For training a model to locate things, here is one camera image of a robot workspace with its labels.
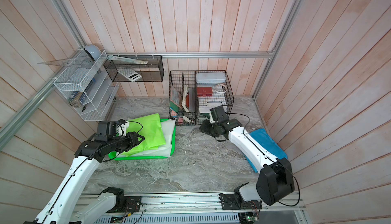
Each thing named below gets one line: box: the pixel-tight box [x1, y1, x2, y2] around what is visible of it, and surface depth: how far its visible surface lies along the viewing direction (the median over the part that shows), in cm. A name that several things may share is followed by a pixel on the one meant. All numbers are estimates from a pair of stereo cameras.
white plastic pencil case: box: [195, 72, 227, 83], surface depth 104 cm
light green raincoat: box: [122, 113, 166, 157], surface depth 88 cm
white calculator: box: [117, 68, 143, 82], surface depth 100 cm
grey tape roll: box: [83, 43, 102, 61], surface depth 85 cm
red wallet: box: [196, 86, 213, 97], surface depth 95 cm
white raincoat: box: [116, 119, 176, 158], surface depth 84 cm
